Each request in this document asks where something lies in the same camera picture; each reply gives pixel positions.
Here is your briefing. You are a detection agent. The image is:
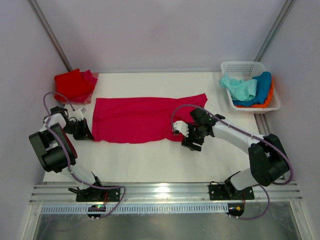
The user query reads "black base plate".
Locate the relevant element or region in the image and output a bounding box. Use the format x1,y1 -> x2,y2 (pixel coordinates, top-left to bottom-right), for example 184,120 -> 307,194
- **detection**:
68,186 -> 121,202
208,181 -> 255,201

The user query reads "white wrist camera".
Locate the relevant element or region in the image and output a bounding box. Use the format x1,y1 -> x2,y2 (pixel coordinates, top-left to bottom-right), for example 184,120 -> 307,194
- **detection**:
173,120 -> 189,137
70,106 -> 86,121

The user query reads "corner frame post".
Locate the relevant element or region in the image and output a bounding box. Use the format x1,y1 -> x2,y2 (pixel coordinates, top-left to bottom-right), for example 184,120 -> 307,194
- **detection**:
27,0 -> 73,72
254,0 -> 296,62

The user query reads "slotted grey cable duct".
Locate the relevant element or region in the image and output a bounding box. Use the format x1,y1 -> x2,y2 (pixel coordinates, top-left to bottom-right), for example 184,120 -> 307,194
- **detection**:
39,202 -> 228,215

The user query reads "red folded t shirt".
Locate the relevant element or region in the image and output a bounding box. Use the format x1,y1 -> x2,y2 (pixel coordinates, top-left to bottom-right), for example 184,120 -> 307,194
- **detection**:
54,68 -> 93,104

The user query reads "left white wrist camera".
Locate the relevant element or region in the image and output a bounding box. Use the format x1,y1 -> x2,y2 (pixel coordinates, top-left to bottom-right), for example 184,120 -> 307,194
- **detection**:
70,106 -> 86,121

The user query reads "aluminium mounting rail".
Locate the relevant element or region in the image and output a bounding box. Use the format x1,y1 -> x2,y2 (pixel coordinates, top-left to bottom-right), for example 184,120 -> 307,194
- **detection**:
29,181 -> 303,204

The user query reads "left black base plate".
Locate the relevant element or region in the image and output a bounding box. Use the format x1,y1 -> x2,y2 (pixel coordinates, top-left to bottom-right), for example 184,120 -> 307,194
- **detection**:
68,186 -> 121,202

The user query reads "mint green t shirt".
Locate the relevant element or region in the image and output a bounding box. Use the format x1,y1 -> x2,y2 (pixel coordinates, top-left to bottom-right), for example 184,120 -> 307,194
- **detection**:
219,74 -> 258,102

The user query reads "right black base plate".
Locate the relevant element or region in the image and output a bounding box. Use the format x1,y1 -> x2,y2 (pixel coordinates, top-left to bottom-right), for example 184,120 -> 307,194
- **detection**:
208,181 -> 255,201

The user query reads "orange t shirt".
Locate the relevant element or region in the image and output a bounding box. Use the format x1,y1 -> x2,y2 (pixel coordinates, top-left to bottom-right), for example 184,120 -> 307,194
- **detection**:
236,76 -> 275,110

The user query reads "magenta t shirt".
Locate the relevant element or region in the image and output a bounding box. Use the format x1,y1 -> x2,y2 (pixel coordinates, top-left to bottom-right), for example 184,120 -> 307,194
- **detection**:
92,93 -> 208,144

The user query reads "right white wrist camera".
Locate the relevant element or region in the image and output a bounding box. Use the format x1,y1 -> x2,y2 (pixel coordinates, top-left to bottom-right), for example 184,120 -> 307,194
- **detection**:
173,120 -> 189,137

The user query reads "right controller board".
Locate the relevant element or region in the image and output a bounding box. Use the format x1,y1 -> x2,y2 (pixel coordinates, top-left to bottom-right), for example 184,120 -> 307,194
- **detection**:
226,203 -> 245,218

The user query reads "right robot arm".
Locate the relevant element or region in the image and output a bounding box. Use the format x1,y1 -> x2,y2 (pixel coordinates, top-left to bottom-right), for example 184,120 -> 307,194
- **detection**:
172,107 -> 292,200

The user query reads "controller board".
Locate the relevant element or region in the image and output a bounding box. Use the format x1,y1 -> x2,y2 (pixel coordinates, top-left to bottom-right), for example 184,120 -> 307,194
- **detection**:
86,204 -> 106,219
226,203 -> 245,218

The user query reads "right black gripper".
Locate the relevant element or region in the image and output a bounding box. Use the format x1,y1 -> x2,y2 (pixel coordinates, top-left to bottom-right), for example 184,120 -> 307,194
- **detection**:
181,122 -> 209,152

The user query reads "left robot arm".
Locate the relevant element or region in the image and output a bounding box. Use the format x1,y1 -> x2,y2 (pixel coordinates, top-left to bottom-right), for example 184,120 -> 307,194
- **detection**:
28,106 -> 105,201

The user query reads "left controller board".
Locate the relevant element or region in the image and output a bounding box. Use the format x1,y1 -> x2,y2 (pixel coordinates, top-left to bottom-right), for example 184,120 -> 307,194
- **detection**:
86,204 -> 106,219

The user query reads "white plastic basket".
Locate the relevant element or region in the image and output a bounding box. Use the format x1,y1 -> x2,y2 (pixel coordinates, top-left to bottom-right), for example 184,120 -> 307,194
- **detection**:
219,61 -> 281,114

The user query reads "blue t shirt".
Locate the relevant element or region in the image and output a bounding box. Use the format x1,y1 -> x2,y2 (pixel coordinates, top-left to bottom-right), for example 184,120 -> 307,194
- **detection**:
232,71 -> 273,108

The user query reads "right corner frame post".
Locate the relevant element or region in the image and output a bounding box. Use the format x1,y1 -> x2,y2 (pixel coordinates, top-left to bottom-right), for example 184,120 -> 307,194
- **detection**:
254,0 -> 296,62

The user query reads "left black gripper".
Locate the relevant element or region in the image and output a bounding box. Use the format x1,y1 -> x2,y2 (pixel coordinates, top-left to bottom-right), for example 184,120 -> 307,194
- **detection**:
62,117 -> 95,141

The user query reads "left corner frame post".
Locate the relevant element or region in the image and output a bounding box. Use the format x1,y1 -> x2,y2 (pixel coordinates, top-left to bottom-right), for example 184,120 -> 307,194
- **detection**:
27,0 -> 73,72

